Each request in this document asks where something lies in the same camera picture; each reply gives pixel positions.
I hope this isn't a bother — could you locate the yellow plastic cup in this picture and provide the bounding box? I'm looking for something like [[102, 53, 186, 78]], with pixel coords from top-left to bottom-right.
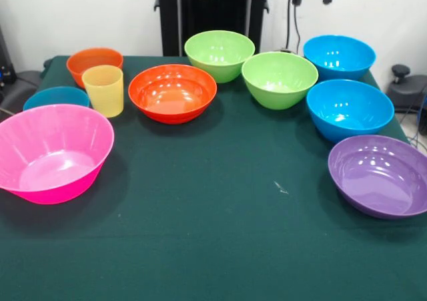
[[81, 65, 125, 119]]

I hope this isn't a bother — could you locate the large blue bowl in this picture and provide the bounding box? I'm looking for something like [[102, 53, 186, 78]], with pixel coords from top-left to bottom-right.
[[302, 35, 377, 81], [306, 79, 395, 144]]

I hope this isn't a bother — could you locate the green bowl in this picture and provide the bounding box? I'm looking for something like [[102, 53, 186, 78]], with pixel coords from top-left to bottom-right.
[[183, 29, 256, 84], [241, 51, 319, 111]]

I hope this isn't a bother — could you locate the black stand with knob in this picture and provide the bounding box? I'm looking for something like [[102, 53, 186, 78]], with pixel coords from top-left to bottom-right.
[[386, 63, 427, 110]]

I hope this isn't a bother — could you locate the large orange-red bowl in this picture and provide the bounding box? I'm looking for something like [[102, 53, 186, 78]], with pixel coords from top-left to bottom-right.
[[127, 63, 218, 125]]

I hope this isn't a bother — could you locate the purple bowl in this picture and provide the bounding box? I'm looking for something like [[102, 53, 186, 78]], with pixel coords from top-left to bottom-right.
[[327, 134, 427, 220]]

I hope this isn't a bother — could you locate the small orange bowl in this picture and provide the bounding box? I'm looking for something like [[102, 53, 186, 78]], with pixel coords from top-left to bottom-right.
[[65, 47, 124, 89]]

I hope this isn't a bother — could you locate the dark green tablecloth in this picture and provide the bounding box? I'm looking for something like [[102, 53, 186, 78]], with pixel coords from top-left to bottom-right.
[[0, 54, 427, 301]]

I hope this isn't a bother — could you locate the small blue bowl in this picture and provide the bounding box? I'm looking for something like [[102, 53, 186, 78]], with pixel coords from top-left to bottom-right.
[[22, 86, 91, 112]]

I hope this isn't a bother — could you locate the large pink bowl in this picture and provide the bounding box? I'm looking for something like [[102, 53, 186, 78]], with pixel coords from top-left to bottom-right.
[[0, 103, 115, 206]]

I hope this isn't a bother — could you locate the black equipment box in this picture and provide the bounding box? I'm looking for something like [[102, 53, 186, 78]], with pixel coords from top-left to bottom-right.
[[0, 27, 17, 85]]

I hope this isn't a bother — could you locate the black hanging cable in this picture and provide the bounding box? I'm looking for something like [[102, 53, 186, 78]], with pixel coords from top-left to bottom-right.
[[285, 0, 302, 53]]

